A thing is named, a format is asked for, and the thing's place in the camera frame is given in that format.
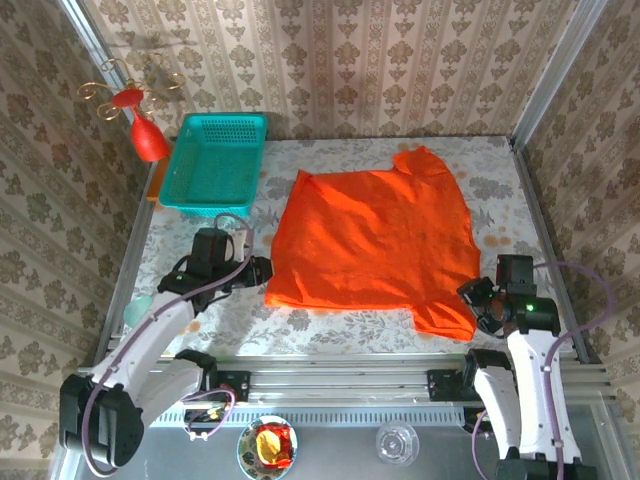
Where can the floral tablecloth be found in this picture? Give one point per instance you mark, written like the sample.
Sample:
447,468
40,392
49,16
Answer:
325,335

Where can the clear glass cup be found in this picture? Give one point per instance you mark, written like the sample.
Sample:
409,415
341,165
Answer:
397,444

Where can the grey metal shelf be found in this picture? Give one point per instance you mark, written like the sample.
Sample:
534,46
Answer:
340,455

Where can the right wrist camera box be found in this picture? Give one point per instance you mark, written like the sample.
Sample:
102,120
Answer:
515,272

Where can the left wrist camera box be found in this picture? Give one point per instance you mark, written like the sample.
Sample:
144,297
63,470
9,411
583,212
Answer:
212,245

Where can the orange t-shirt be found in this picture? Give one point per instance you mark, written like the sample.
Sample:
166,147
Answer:
375,240

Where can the patterned ceramic bowl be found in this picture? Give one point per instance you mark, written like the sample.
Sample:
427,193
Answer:
245,450

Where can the red stand with gold curls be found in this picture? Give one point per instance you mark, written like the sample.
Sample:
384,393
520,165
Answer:
147,140

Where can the red and yellow snack packet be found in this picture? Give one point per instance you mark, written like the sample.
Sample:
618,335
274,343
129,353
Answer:
272,445

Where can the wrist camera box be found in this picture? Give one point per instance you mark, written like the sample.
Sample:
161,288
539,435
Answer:
515,272
212,245

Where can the teal plastic basket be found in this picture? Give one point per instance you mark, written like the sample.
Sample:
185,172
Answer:
215,165

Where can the aluminium frame beam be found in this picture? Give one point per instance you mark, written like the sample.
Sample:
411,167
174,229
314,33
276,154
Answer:
340,380

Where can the aluminium corner post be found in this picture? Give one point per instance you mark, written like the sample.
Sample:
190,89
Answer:
82,25
560,70

